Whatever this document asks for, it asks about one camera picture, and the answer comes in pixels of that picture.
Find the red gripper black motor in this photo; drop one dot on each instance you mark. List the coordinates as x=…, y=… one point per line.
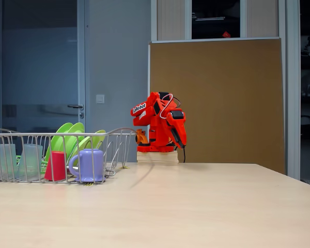
x=177, y=128

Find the green plastic plate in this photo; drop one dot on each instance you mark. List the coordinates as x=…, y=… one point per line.
x=75, y=140
x=91, y=141
x=59, y=140

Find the purple plastic mug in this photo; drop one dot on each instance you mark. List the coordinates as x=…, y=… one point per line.
x=91, y=165

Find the red plastic cup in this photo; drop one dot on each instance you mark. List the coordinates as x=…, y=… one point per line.
x=55, y=166

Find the grey translucent plastic cup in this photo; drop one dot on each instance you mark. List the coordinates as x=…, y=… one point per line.
x=31, y=160
x=5, y=161

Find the red printed robot arm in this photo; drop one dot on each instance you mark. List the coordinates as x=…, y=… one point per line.
x=155, y=124

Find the wooden base block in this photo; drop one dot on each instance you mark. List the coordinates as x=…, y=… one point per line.
x=157, y=158

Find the orange table clamp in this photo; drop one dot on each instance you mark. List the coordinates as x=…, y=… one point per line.
x=142, y=139

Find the brown cork board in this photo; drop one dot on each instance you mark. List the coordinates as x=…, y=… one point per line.
x=235, y=90

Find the door lock cylinder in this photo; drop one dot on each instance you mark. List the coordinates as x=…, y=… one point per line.
x=81, y=115

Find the small red object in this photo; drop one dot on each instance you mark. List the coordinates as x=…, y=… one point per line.
x=226, y=34

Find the spiral bound notebook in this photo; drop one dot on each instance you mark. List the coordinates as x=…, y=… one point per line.
x=210, y=18

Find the dark kettle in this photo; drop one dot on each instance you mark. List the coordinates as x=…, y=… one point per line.
x=307, y=126

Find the grey glass door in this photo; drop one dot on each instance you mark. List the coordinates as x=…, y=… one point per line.
x=41, y=64

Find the white light switch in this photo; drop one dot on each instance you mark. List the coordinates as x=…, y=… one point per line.
x=100, y=98

